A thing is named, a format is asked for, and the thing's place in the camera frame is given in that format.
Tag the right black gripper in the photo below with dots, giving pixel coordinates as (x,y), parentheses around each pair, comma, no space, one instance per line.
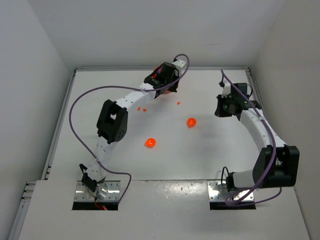
(223,109)

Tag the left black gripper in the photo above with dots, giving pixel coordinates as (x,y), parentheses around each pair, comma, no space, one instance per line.
(170,87)

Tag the orange round cone piece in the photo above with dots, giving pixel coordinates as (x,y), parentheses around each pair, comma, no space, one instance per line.
(191,122)

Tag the orange heart-shaped piece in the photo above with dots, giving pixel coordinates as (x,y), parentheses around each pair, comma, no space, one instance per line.
(150,143)

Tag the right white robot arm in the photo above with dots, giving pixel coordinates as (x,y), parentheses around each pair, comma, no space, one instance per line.
(277,162)

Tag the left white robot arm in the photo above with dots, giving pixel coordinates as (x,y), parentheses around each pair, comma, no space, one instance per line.
(112,122)

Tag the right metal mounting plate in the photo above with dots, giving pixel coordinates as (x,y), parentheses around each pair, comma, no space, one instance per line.
(218,194)

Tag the metal mounting plate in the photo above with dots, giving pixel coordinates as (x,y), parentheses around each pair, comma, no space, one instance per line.
(108,191)
(218,194)

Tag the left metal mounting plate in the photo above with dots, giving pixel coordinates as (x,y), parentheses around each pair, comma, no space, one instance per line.
(108,191)

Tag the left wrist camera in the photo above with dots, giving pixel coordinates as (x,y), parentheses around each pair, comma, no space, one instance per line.
(180,65)

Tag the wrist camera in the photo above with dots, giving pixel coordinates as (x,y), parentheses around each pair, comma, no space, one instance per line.
(226,88)
(180,65)

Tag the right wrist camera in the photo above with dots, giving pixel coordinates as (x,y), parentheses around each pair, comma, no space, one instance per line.
(226,88)

